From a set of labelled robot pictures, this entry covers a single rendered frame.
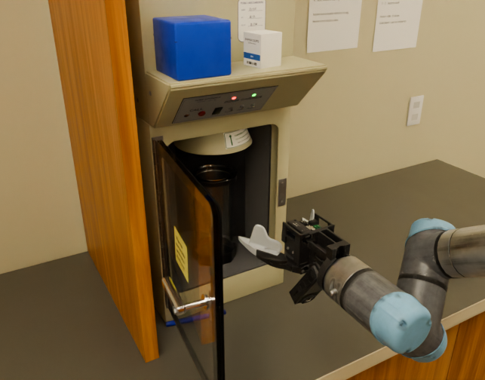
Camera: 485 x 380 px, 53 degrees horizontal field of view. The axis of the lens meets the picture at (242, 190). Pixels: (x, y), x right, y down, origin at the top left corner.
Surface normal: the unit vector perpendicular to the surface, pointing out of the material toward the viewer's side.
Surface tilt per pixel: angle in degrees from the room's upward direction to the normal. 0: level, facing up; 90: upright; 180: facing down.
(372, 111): 90
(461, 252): 77
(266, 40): 90
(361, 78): 90
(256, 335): 0
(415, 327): 90
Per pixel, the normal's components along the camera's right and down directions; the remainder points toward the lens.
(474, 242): -0.86, -0.37
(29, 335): 0.00, -0.90
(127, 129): 0.49, 0.37
